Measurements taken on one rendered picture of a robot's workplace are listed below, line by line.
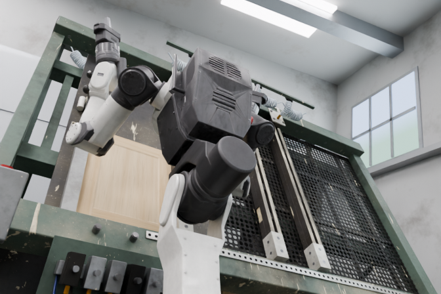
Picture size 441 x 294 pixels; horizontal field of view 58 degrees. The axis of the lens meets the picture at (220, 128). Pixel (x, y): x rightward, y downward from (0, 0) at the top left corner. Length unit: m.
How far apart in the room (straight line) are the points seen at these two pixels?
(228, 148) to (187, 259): 0.29
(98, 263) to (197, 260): 0.37
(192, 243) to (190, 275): 0.09
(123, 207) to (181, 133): 0.52
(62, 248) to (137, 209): 0.35
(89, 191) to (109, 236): 0.22
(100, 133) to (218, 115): 0.41
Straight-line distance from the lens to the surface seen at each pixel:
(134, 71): 1.25
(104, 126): 1.34
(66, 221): 1.42
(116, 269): 1.30
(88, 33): 2.31
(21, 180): 1.19
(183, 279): 0.99
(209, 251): 1.06
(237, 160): 0.98
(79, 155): 1.64
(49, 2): 5.52
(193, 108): 1.13
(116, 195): 1.60
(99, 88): 1.47
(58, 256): 1.37
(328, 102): 6.12
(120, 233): 1.45
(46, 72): 1.98
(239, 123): 1.18
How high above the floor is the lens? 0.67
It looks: 25 degrees up
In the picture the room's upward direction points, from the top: 9 degrees clockwise
